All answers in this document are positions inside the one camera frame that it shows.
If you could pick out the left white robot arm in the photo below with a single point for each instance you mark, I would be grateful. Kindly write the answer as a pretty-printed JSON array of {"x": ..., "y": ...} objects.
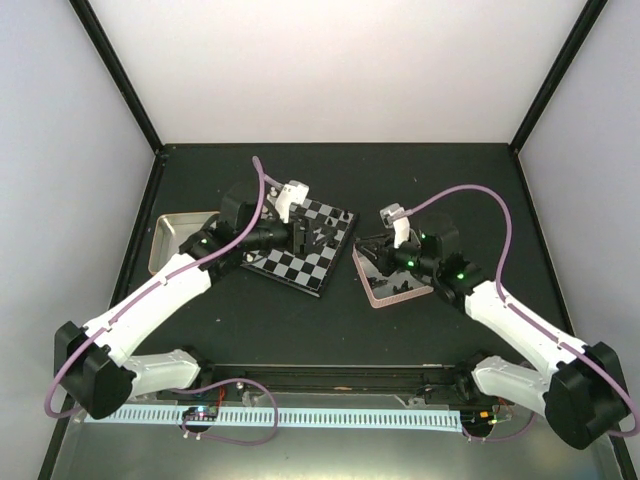
[{"x": 279, "y": 233}]

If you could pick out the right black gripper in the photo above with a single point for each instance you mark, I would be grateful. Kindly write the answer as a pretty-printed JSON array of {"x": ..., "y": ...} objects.
[{"x": 384, "y": 260}]

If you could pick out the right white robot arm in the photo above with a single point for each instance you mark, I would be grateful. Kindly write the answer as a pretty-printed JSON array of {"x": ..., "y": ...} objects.
[{"x": 578, "y": 388}]

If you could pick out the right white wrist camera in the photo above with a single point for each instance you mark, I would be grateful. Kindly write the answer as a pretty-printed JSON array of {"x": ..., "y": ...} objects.
[{"x": 395, "y": 217}]

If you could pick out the right black frame post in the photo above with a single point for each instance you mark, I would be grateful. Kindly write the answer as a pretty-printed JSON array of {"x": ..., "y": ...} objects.
[{"x": 574, "y": 41}]

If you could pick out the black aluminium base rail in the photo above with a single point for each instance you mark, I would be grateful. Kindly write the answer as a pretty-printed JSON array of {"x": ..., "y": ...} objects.
[{"x": 435, "y": 384}]

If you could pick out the left black frame post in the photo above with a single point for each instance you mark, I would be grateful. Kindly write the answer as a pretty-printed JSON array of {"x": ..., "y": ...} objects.
[{"x": 89, "y": 20}]

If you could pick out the small green circuit board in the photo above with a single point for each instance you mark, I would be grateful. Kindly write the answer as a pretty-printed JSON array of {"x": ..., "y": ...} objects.
[{"x": 200, "y": 413}]

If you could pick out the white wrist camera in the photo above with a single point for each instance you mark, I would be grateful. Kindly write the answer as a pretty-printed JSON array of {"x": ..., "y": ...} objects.
[
  {"x": 293, "y": 192},
  {"x": 395, "y": 217}
]

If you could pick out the pink metal tin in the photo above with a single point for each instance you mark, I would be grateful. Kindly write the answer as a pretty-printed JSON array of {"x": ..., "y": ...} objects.
[{"x": 389, "y": 275}]

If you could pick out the black and silver chessboard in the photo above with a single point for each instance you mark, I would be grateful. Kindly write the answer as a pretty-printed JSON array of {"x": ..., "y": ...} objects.
[{"x": 307, "y": 273}]

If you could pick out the gold metal tin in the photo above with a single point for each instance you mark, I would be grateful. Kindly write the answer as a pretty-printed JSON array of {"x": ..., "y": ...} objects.
[{"x": 171, "y": 230}]

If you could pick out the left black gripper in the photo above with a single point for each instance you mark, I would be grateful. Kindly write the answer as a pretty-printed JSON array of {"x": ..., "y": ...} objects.
[{"x": 306, "y": 235}]

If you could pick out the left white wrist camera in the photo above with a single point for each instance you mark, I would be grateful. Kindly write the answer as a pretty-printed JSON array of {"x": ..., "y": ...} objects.
[{"x": 293, "y": 192}]

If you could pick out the light blue cable duct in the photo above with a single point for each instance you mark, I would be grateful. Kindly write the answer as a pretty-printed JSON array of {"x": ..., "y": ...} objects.
[{"x": 329, "y": 418}]

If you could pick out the black frame post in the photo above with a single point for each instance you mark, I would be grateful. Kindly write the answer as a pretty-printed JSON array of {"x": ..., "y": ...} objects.
[
  {"x": 574, "y": 41},
  {"x": 89, "y": 20}
]

